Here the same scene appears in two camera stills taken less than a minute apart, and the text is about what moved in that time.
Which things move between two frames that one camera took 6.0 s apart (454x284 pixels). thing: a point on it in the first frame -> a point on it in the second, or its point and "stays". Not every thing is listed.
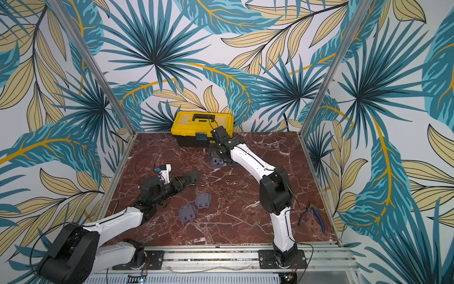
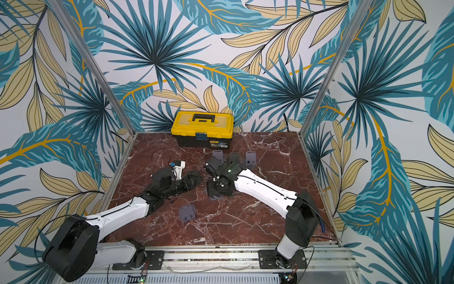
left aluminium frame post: (94, 64) stays
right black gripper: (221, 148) -> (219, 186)
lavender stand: (187, 212) stays
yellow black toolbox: (193, 129) stays
